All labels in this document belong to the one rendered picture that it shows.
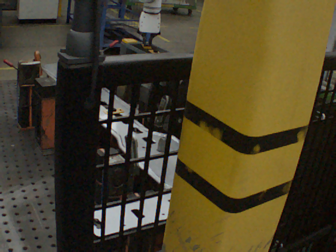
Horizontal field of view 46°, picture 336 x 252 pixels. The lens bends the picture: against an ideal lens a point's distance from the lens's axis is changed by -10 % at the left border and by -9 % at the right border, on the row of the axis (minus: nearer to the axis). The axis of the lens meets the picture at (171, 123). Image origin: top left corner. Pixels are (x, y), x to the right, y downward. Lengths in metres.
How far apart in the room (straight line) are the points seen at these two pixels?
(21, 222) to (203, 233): 1.16
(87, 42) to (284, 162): 0.22
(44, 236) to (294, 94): 1.21
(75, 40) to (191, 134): 0.15
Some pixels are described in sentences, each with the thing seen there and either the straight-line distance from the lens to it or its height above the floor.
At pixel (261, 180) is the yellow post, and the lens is 0.42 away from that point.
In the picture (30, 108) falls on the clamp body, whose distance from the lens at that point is 2.18.
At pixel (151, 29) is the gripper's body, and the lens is 2.07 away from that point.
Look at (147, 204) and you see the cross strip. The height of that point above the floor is 1.00.
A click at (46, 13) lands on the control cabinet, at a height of 0.21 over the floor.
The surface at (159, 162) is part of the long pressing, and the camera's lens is 1.37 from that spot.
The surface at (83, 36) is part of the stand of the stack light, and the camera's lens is 0.37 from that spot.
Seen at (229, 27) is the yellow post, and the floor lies 1.59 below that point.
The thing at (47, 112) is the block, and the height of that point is 0.90.
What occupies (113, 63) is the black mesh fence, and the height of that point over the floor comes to 1.55.
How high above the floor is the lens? 1.66
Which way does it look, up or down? 23 degrees down
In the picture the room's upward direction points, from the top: 8 degrees clockwise
